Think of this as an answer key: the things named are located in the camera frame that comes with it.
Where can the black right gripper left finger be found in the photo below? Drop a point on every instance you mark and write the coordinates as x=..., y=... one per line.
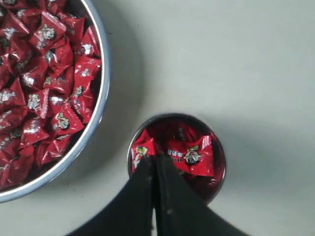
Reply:
x=130, y=212

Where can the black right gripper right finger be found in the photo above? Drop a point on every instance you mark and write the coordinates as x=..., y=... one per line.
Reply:
x=180, y=212

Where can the stainless steel cup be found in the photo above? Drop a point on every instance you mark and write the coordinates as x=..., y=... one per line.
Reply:
x=219, y=172

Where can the steel bowl of candies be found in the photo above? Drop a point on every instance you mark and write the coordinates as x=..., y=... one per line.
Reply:
x=87, y=7

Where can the pile of red wrapped candies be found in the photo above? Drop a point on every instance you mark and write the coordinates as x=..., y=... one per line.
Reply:
x=49, y=62

